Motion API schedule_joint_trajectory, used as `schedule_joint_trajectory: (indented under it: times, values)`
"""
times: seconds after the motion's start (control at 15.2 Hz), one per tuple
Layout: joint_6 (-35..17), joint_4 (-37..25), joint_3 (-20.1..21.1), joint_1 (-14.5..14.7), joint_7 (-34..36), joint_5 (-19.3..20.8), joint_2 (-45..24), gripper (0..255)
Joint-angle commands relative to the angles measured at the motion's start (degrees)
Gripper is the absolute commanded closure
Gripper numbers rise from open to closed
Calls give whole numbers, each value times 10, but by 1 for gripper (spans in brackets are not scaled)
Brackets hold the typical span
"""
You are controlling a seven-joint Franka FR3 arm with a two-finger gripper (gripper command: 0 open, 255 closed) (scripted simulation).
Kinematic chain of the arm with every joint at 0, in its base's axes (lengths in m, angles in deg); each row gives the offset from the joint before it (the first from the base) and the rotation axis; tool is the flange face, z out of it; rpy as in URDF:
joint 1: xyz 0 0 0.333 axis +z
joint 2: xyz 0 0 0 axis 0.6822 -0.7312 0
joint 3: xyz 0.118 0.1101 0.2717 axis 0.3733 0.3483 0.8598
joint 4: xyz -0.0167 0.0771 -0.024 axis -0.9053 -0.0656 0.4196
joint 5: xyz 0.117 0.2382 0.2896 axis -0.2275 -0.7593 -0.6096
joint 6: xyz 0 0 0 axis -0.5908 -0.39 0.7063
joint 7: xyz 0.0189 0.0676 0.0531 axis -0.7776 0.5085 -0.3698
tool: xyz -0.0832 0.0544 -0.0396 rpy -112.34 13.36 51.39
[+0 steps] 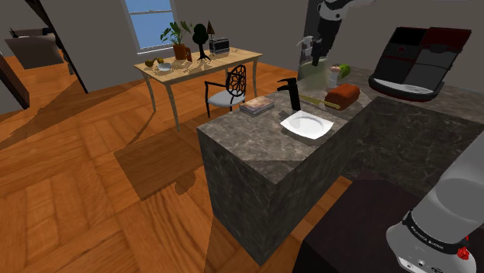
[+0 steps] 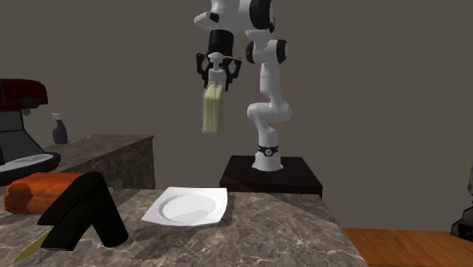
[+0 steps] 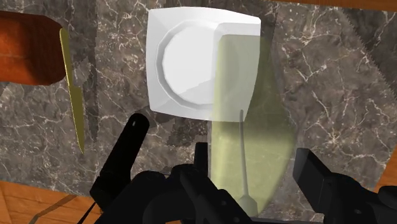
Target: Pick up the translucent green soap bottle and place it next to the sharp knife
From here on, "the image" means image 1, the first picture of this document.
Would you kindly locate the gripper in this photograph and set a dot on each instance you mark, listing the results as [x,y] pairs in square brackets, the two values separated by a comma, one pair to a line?
[329,34]

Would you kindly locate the white and green figure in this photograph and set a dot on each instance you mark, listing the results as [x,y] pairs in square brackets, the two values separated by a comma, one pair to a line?
[334,77]

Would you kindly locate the green translucent pump bottle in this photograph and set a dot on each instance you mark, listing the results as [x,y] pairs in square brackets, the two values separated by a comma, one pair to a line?
[314,75]

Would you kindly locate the orange bread loaf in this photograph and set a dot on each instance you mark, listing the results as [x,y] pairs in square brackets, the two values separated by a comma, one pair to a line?
[342,96]

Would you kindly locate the black faucet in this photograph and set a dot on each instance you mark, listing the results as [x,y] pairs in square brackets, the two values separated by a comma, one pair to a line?
[294,94]

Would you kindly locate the black and red coffee machine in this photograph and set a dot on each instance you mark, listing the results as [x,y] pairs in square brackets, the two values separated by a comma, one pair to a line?
[416,64]

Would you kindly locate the white square plate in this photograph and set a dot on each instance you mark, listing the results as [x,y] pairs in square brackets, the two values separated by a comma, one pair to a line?
[307,124]

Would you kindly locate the stack of books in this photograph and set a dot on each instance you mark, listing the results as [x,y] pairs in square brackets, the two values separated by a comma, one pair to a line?
[257,105]

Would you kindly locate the black chair with grey seat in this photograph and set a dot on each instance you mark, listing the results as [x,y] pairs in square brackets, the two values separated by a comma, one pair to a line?
[223,98]

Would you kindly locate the wooden table with plants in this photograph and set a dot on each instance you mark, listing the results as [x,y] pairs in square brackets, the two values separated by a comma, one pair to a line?
[204,70]

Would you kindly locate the window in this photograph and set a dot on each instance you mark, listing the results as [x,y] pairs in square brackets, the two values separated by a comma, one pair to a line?
[151,22]

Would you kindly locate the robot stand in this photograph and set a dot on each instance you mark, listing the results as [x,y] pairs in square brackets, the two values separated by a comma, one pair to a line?
[359,227]

